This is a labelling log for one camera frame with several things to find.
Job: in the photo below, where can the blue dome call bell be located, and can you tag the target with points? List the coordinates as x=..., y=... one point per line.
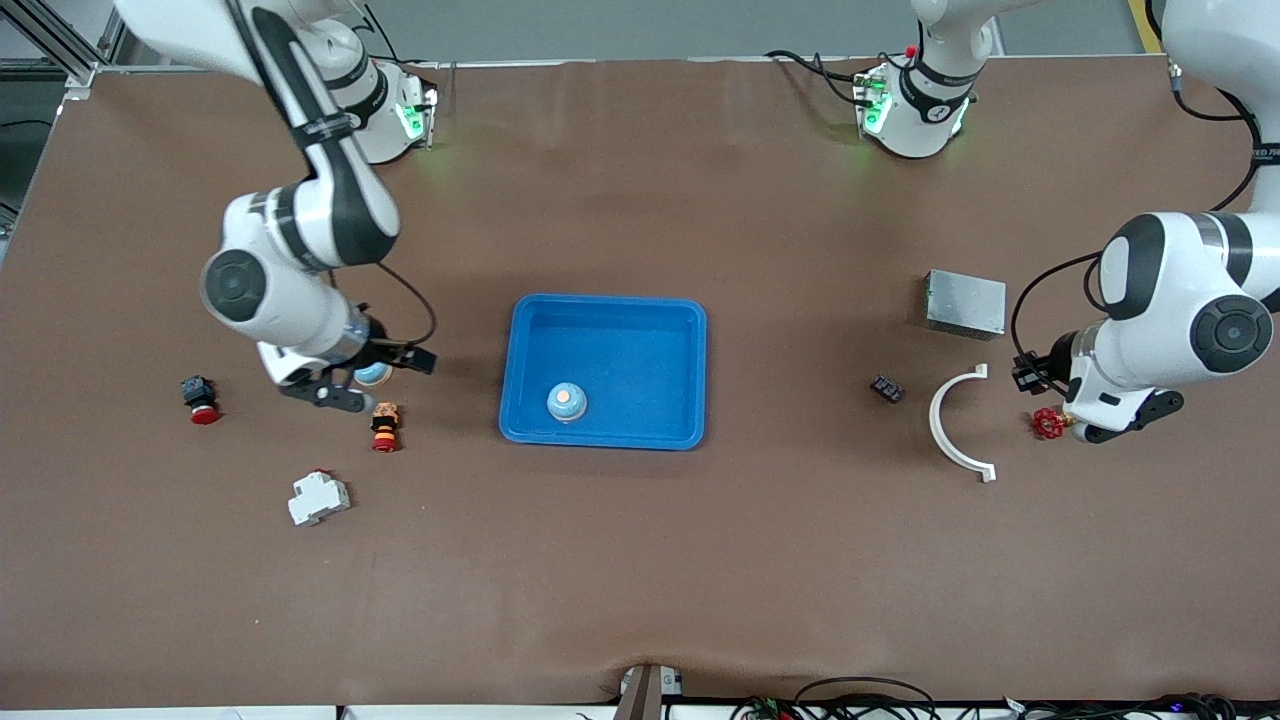
x=372, y=376
x=565, y=402

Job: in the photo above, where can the black cylindrical capacitor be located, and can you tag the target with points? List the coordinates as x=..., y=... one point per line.
x=886, y=388

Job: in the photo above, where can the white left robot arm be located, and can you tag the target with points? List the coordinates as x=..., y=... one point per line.
x=1170, y=290

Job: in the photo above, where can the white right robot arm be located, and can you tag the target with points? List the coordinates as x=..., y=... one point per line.
x=270, y=290

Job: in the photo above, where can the orange striped emergency stop button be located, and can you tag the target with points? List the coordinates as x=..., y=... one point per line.
x=385, y=425

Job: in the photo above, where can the grey metal power supply box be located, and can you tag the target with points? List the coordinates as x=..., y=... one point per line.
x=965, y=303

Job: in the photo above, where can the white circuit breaker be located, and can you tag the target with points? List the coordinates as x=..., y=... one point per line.
x=318, y=498

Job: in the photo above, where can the red mushroom push button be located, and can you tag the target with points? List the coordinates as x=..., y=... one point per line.
x=200, y=398

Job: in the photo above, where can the blue plastic tray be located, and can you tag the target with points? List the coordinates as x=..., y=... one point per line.
x=620, y=340

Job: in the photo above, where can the white curved plastic bracket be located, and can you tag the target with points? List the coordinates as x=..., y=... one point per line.
x=935, y=420

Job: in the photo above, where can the aluminium frame post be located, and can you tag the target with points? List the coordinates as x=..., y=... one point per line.
x=80, y=75

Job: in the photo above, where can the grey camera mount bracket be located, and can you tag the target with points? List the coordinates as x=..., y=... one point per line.
x=640, y=695

